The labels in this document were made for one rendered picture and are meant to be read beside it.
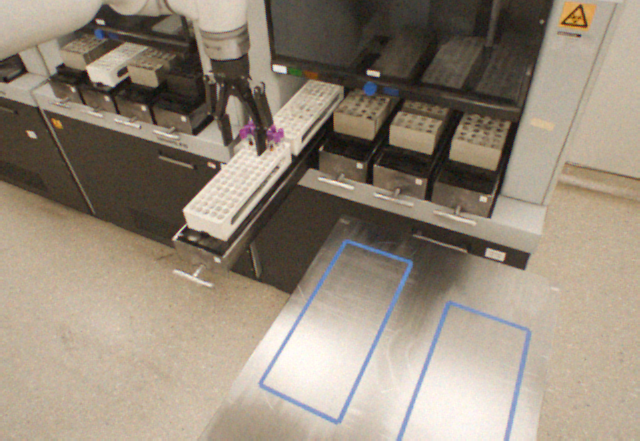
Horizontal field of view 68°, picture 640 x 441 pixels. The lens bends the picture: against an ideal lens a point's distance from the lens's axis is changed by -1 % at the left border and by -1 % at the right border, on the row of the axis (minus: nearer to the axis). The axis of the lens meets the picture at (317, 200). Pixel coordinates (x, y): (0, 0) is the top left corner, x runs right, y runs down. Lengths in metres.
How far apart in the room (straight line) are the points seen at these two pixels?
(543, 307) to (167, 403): 1.27
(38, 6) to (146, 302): 1.58
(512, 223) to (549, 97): 0.30
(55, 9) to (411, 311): 0.70
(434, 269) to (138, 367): 1.24
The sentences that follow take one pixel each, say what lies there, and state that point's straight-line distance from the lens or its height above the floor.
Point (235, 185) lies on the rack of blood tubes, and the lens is 1.08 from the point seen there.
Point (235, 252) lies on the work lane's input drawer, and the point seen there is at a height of 0.79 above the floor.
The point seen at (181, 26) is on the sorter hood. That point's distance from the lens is 1.41.
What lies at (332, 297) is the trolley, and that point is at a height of 0.82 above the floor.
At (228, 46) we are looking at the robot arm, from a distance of 0.92.
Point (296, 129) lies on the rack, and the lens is 1.23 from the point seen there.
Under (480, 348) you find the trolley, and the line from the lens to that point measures 0.88.
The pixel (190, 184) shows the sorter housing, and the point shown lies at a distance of 1.66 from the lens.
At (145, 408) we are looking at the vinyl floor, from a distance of 1.82.
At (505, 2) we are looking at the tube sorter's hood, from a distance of 1.02.
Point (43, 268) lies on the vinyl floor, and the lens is 2.38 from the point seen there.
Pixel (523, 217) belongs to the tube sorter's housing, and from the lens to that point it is 1.23.
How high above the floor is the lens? 1.56
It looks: 43 degrees down
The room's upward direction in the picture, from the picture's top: 4 degrees counter-clockwise
